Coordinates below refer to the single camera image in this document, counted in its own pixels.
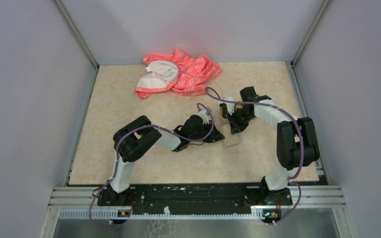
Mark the pink patterned cloth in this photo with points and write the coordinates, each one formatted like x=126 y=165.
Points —
x=177 y=72

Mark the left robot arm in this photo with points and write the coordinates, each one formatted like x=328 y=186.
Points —
x=133 y=140

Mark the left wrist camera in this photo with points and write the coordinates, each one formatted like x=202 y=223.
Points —
x=204 y=115

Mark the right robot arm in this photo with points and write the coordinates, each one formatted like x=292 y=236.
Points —
x=296 y=143

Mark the aluminium frame rail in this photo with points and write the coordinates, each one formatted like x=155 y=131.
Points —
x=78 y=202

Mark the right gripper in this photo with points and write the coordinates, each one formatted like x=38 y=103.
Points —
x=235 y=127

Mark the cream oval card tray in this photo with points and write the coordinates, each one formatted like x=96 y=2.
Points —
x=232 y=117

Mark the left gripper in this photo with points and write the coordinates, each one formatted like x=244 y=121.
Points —
x=215 y=136

